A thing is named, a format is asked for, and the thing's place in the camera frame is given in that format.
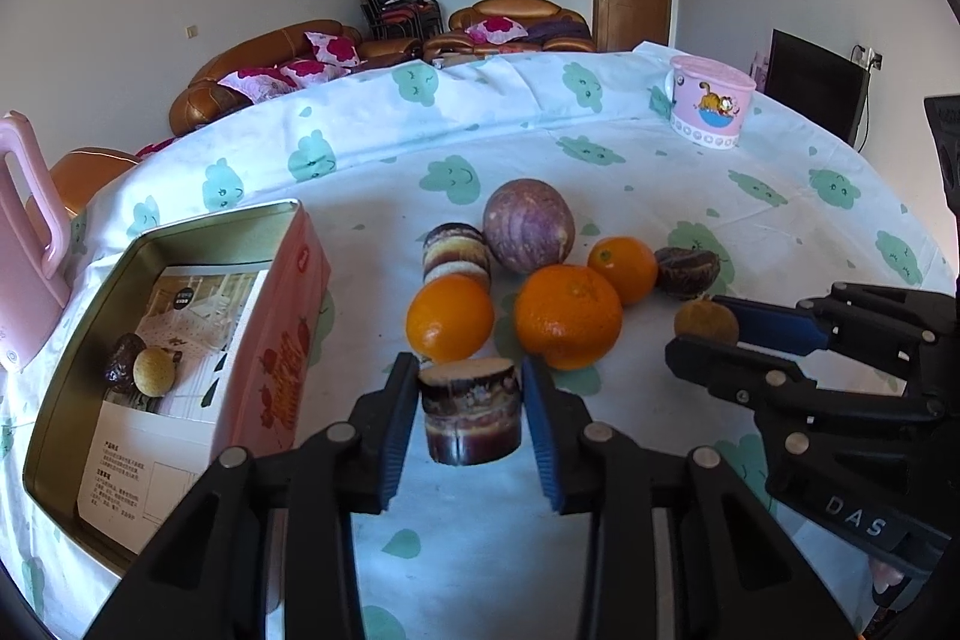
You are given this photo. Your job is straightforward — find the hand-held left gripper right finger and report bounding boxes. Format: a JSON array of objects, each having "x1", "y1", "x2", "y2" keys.
[{"x1": 521, "y1": 355, "x2": 860, "y2": 640}]

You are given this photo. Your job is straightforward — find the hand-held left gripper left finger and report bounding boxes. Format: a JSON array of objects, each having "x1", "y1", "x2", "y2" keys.
[{"x1": 82, "y1": 353, "x2": 421, "y2": 640}]

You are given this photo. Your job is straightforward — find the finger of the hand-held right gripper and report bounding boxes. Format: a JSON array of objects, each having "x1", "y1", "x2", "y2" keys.
[
  {"x1": 711, "y1": 282, "x2": 931, "y2": 380},
  {"x1": 664, "y1": 338, "x2": 944, "y2": 432}
]

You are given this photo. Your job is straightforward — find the small yellow-brown round fruit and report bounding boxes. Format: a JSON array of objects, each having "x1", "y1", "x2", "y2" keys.
[{"x1": 673, "y1": 299, "x2": 740, "y2": 345}]

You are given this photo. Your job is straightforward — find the purple sugarcane piece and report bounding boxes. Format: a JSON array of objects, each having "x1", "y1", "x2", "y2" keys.
[
  {"x1": 422, "y1": 222, "x2": 492, "y2": 292},
  {"x1": 418, "y1": 356, "x2": 522, "y2": 465}
]

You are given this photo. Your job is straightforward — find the large orange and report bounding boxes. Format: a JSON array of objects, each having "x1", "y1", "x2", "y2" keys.
[{"x1": 514, "y1": 263, "x2": 625, "y2": 371}]

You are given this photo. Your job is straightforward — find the medium orange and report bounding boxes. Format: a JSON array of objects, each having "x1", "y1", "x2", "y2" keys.
[{"x1": 406, "y1": 274, "x2": 496, "y2": 363}]

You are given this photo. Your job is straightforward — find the pink tin box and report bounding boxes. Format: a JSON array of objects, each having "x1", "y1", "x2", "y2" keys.
[{"x1": 21, "y1": 199, "x2": 332, "y2": 577}]

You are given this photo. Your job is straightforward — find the large purple passion fruit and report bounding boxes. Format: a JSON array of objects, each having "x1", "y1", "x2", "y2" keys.
[{"x1": 482, "y1": 179, "x2": 577, "y2": 275}]

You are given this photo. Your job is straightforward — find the person's right hand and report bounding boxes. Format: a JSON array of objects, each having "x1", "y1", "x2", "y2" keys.
[{"x1": 866, "y1": 551, "x2": 916, "y2": 618}]

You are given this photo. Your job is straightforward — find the dark wrinkled passion fruit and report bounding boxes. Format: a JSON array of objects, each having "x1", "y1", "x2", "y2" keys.
[{"x1": 654, "y1": 248, "x2": 721, "y2": 300}]

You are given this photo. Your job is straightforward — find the small orange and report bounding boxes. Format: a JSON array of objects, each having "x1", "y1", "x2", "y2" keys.
[{"x1": 586, "y1": 236, "x2": 659, "y2": 306}]

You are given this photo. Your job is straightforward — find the paper leaflet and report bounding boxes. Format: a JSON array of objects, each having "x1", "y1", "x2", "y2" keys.
[{"x1": 75, "y1": 265, "x2": 275, "y2": 536}]

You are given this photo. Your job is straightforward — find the pink cartoon mug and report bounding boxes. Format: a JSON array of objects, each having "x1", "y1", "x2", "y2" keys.
[{"x1": 664, "y1": 55, "x2": 758, "y2": 150}]

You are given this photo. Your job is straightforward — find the black television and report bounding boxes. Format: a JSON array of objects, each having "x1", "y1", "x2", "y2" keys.
[{"x1": 765, "y1": 29, "x2": 871, "y2": 146}]

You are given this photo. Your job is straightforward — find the small yellow round fruit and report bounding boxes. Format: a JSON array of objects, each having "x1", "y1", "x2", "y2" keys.
[{"x1": 133, "y1": 347, "x2": 177, "y2": 397}]

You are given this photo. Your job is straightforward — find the white cloud-print tablecloth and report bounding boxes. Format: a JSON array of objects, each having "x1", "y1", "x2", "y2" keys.
[{"x1": 0, "y1": 40, "x2": 960, "y2": 640}]

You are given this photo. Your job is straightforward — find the dark wrinkled date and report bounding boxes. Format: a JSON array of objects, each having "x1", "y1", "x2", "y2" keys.
[{"x1": 105, "y1": 334, "x2": 147, "y2": 395}]

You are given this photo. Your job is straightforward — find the purple blanket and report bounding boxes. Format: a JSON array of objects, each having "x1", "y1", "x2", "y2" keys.
[{"x1": 525, "y1": 17, "x2": 590, "y2": 41}]

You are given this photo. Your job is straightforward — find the floral pink pillow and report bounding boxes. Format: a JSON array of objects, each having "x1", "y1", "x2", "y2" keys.
[
  {"x1": 217, "y1": 68, "x2": 301, "y2": 105},
  {"x1": 277, "y1": 59, "x2": 350, "y2": 86},
  {"x1": 304, "y1": 31, "x2": 361, "y2": 67},
  {"x1": 465, "y1": 17, "x2": 530, "y2": 45}
]

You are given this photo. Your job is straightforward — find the pink electric kettle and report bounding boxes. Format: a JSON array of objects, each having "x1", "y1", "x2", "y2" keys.
[{"x1": 0, "y1": 111, "x2": 76, "y2": 375}]

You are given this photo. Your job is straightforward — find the brown leather chair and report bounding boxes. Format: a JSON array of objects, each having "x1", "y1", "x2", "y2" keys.
[{"x1": 26, "y1": 146, "x2": 143, "y2": 217}]

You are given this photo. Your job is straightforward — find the brown leather armchair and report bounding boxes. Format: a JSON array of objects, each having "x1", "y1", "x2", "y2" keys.
[{"x1": 424, "y1": 0, "x2": 593, "y2": 62}]

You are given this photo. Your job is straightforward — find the long brown leather sofa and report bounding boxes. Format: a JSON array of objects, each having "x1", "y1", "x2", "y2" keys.
[{"x1": 169, "y1": 19, "x2": 425, "y2": 137}]

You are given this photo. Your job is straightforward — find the stacked dark chairs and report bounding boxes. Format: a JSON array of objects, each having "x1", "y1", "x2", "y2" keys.
[{"x1": 361, "y1": 0, "x2": 443, "y2": 41}]

